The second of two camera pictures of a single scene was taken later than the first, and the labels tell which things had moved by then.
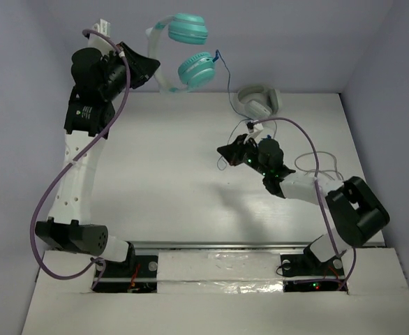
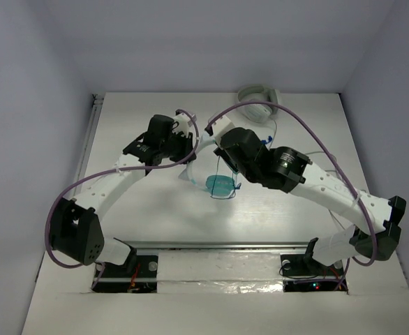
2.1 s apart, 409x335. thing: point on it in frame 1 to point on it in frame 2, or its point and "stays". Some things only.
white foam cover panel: [219, 273] stays
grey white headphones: [258, 102] stays
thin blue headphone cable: [214, 59] to [234, 185]
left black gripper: [132, 65] to [185, 146]
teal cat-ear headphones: [197, 71] to [217, 185]
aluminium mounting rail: [222, 246] stays
